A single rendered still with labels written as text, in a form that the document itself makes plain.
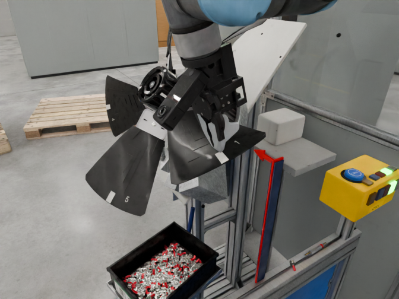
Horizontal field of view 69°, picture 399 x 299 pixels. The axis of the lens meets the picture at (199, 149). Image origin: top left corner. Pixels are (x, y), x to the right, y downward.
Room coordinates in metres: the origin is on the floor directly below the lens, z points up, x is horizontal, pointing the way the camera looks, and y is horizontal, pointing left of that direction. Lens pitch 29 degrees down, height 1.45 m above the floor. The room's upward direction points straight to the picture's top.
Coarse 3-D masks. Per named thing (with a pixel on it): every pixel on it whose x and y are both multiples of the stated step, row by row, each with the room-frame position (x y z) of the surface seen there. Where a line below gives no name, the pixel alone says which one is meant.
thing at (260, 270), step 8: (280, 160) 0.44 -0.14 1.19; (280, 168) 0.44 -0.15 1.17; (280, 176) 0.44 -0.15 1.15; (272, 184) 0.43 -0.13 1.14; (272, 192) 0.43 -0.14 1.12; (272, 200) 0.43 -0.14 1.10; (272, 208) 0.43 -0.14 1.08; (272, 216) 0.43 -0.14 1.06; (272, 224) 0.44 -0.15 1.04; (264, 232) 0.43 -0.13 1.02; (264, 240) 0.43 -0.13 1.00; (264, 248) 0.43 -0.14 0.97; (264, 256) 0.43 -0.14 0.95; (264, 264) 0.43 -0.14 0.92; (264, 272) 0.44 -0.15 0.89
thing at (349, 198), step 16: (352, 160) 0.63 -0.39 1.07; (368, 160) 0.63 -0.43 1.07; (336, 176) 0.56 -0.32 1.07; (368, 176) 0.56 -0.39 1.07; (336, 192) 0.55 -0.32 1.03; (352, 192) 0.52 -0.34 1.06; (368, 192) 0.50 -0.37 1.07; (336, 208) 0.54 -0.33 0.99; (352, 208) 0.51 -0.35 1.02; (368, 208) 0.52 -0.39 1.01
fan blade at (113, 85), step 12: (108, 84) 1.03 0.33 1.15; (120, 84) 0.96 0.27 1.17; (108, 96) 1.02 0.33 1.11; (120, 96) 0.96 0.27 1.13; (132, 96) 0.91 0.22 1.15; (120, 108) 0.96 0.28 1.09; (132, 108) 0.91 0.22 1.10; (144, 108) 0.88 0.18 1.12; (120, 120) 0.96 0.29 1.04; (132, 120) 0.92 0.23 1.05; (120, 132) 0.96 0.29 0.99
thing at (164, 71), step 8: (152, 72) 0.83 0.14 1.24; (160, 72) 0.81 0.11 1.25; (168, 72) 0.78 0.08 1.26; (144, 80) 0.83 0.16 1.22; (152, 80) 0.81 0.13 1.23; (160, 80) 0.78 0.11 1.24; (168, 80) 0.76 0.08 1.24; (176, 80) 0.79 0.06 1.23; (144, 88) 0.80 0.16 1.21; (152, 88) 0.78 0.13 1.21; (160, 88) 0.74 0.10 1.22; (168, 88) 0.75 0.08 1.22; (144, 96) 0.79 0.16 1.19; (152, 96) 0.74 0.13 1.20; (160, 96) 0.74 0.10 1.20; (152, 104) 0.75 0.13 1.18; (160, 104) 0.75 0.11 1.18
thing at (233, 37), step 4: (260, 20) 0.68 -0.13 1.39; (264, 20) 0.67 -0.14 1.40; (252, 24) 0.69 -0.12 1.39; (256, 24) 0.67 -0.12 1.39; (260, 24) 0.66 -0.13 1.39; (240, 28) 0.74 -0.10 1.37; (244, 28) 0.70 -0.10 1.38; (248, 28) 0.68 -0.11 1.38; (236, 32) 0.73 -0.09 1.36; (240, 32) 0.69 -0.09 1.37; (244, 32) 0.84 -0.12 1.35; (232, 36) 0.70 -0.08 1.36; (236, 36) 0.80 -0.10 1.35; (240, 36) 0.86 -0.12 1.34; (224, 40) 0.72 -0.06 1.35; (228, 40) 0.74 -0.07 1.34; (232, 40) 0.82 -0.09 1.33
